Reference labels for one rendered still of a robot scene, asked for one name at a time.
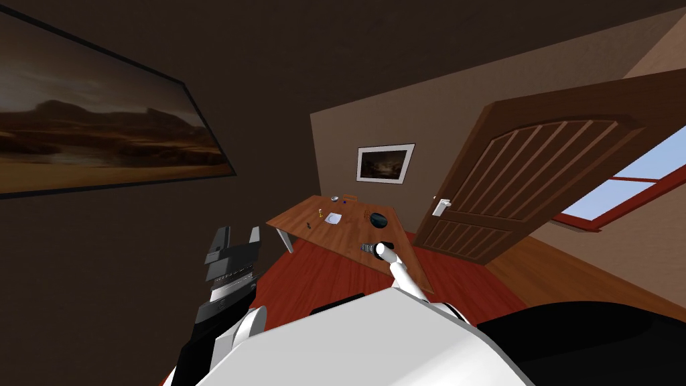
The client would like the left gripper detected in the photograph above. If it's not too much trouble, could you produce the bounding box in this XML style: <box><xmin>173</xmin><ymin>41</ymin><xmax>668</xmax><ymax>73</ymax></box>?
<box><xmin>204</xmin><ymin>226</ymin><xmax>263</xmax><ymax>284</ymax></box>

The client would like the brown wooden table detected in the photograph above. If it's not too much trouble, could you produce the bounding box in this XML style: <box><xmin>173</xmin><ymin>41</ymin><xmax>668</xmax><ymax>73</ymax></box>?
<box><xmin>266</xmin><ymin>194</ymin><xmax>435</xmax><ymax>294</ymax></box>

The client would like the red-framed window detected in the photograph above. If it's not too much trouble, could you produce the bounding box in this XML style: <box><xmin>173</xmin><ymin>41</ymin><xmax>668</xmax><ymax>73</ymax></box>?
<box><xmin>551</xmin><ymin>125</ymin><xmax>686</xmax><ymax>235</ymax></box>

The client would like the large black-framed landscape painting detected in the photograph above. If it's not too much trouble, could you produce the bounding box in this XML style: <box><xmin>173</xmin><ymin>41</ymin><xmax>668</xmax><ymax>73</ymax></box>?
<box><xmin>0</xmin><ymin>7</ymin><xmax>237</xmax><ymax>201</ymax></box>

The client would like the brown wooden door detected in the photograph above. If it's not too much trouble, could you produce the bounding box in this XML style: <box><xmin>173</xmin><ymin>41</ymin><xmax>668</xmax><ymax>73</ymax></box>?
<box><xmin>412</xmin><ymin>66</ymin><xmax>686</xmax><ymax>267</ymax></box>

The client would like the white-framed picture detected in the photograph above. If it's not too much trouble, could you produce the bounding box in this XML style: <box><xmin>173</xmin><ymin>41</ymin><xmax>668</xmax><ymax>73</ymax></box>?
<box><xmin>356</xmin><ymin>143</ymin><xmax>416</xmax><ymax>186</ymax></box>

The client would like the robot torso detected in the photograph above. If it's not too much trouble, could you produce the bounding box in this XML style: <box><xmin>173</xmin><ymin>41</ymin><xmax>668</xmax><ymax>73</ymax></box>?
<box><xmin>195</xmin><ymin>286</ymin><xmax>533</xmax><ymax>386</ymax></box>

